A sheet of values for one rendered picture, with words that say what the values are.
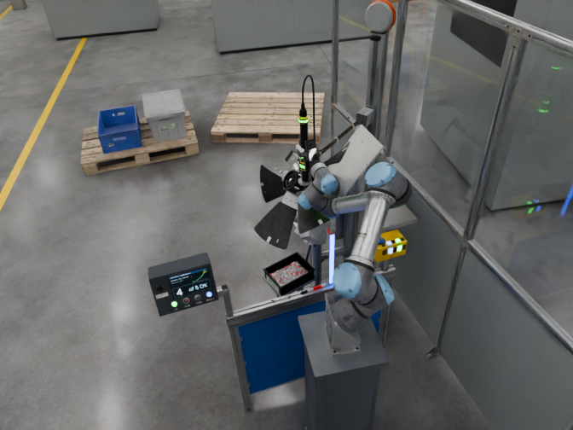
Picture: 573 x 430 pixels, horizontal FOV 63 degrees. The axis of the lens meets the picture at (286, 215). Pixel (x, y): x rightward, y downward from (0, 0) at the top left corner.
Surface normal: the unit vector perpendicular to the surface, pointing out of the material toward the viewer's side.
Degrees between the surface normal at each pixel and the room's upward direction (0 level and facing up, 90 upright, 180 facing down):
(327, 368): 0
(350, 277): 49
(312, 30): 90
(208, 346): 0
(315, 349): 0
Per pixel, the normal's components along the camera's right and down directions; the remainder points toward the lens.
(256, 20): 0.17, 0.61
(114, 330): -0.04, -0.77
